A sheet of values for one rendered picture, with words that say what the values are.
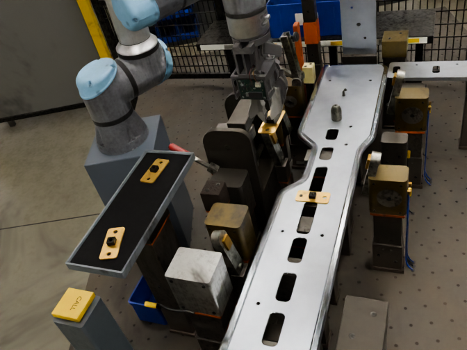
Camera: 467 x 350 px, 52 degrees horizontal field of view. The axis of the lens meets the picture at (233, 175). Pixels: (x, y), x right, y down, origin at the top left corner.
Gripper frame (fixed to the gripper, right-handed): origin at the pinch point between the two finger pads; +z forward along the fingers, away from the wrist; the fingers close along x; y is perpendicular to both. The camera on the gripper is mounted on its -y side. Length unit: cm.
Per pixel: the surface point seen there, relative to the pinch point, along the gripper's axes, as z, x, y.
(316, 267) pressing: 27.5, 11.5, 16.8
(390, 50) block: 25, 14, -75
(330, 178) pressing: 27.6, 8.1, -11.5
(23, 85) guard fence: 86, -252, -142
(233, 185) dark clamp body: 19.4, -11.8, 2.9
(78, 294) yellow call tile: 11, -26, 44
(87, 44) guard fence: 66, -199, -164
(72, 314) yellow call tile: 11, -24, 48
